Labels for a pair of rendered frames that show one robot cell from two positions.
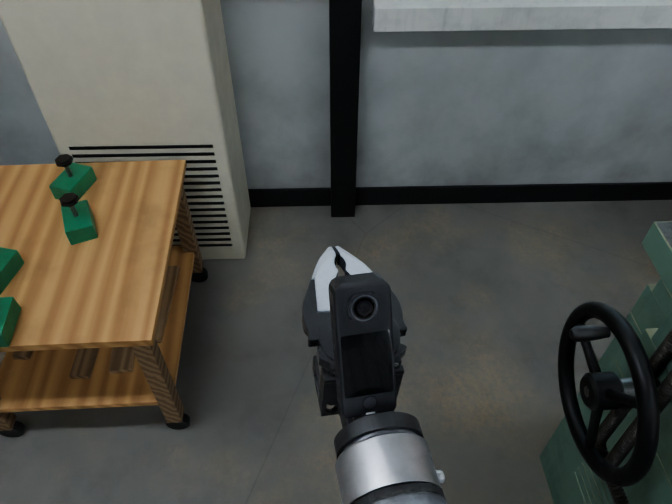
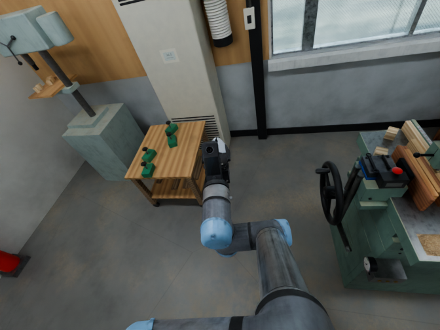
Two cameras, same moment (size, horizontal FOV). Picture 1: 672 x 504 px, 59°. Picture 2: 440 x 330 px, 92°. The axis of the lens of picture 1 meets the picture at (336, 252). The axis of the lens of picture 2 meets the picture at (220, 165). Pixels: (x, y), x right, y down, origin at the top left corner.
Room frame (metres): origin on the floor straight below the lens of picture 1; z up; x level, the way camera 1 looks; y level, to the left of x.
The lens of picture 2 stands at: (-0.12, -0.20, 1.71)
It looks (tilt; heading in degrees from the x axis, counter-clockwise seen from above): 48 degrees down; 23
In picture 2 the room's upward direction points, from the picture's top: 17 degrees counter-clockwise
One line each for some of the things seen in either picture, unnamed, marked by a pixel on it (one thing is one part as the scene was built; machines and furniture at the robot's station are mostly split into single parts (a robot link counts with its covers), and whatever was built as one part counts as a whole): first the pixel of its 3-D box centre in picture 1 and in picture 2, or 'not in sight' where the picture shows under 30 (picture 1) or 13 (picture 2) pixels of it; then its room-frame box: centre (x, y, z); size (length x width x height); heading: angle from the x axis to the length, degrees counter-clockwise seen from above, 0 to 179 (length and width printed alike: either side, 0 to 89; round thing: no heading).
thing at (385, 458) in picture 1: (390, 473); (217, 196); (0.18, -0.04, 1.22); 0.08 x 0.05 x 0.08; 101
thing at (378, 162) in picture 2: not in sight; (382, 169); (0.46, -0.58, 0.99); 0.13 x 0.11 x 0.06; 4
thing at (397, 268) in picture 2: not in sight; (383, 271); (0.22, -0.65, 0.58); 0.12 x 0.08 x 0.08; 94
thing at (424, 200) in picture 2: not in sight; (409, 175); (0.47, -0.68, 0.94); 0.26 x 0.01 x 0.07; 4
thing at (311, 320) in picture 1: (328, 318); not in sight; (0.31, 0.01, 1.23); 0.09 x 0.05 x 0.02; 11
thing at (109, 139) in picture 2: not in sight; (90, 110); (1.30, 1.50, 0.79); 0.62 x 0.48 x 1.58; 90
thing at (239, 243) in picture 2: not in sight; (230, 238); (0.10, -0.07, 1.12); 0.11 x 0.08 x 0.11; 101
